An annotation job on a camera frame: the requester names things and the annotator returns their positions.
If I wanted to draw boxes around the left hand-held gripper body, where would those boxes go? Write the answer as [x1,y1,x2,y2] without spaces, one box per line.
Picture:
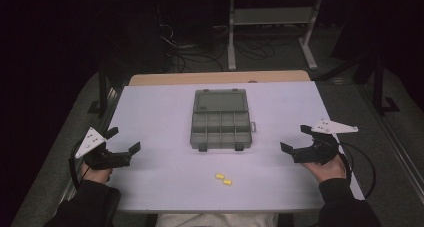
[74,126,133,171]

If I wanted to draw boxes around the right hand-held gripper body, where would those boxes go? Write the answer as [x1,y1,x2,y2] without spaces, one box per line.
[292,118,359,165]

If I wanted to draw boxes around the grey plastic compartment box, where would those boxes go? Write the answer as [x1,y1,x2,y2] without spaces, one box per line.
[189,88,257,153]

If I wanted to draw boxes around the person's left hand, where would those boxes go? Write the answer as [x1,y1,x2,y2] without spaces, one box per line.
[80,161,113,185]

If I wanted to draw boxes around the person's right hand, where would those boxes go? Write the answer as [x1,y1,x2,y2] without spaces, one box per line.
[301,153,348,185]

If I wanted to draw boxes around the black metal stand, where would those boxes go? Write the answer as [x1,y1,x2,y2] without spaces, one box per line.
[316,50,401,117]
[87,65,112,118]

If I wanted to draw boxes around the person's light trousers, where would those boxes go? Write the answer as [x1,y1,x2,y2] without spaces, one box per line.
[154,213,280,227]

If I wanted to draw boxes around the aluminium frame rail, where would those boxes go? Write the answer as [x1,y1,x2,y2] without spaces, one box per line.
[358,83,424,205]
[59,86,122,202]

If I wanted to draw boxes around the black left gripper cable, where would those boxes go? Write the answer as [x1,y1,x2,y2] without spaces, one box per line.
[68,140,88,191]

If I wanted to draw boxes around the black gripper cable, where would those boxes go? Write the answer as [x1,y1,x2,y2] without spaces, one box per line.
[337,141,378,200]
[68,140,88,191]

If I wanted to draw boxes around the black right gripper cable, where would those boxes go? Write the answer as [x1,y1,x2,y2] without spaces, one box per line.
[337,141,378,200]

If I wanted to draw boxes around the tangle of dark floor cables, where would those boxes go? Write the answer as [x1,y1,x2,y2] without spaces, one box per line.
[156,20,288,74]

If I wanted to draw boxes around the white metal table frame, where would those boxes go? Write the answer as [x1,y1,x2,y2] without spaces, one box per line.
[227,0,324,71]

